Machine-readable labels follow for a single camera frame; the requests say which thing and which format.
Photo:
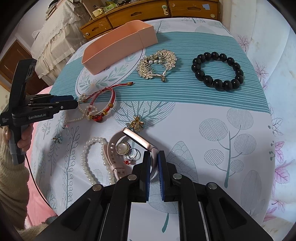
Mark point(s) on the pink smart watch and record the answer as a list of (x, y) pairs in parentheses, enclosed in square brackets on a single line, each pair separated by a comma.
[(112, 157)]

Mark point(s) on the small blue flower earring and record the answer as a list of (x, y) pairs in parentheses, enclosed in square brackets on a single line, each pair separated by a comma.
[(57, 139)]

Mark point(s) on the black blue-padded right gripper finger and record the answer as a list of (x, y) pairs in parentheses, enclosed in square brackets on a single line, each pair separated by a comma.
[(57, 99)]

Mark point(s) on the wooden desk with drawers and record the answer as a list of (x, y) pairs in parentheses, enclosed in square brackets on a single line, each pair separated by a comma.
[(150, 10)]

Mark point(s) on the white lace covered furniture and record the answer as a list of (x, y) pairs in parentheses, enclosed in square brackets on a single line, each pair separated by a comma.
[(58, 40)]

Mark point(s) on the white floral curtain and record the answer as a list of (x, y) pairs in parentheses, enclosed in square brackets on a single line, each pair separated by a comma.
[(269, 42)]

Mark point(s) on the silver ring red charm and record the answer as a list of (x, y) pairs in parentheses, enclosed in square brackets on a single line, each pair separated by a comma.
[(132, 157)]

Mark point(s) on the person's left hand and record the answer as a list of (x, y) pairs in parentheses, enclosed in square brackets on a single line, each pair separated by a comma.
[(25, 142)]

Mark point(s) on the gold flower brooch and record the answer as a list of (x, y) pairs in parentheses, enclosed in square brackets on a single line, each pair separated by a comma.
[(137, 124)]

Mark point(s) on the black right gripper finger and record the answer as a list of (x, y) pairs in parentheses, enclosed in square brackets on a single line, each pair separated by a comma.
[(62, 107)]

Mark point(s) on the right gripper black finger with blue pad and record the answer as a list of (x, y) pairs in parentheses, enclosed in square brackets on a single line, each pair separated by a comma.
[(140, 186), (170, 181)]

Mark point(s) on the pink plastic organizer box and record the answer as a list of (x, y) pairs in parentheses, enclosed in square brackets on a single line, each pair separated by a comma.
[(118, 44)]

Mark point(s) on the beige knit sweater sleeve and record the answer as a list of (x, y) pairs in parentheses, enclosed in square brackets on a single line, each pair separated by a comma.
[(14, 189)]

